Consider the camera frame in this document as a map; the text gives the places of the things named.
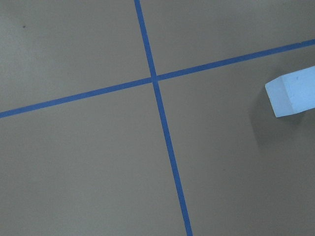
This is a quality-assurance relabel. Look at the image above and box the light blue foam block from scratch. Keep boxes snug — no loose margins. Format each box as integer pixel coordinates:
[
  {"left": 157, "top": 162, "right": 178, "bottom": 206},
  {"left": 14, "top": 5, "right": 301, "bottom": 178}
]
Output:
[{"left": 265, "top": 66, "right": 315, "bottom": 118}]

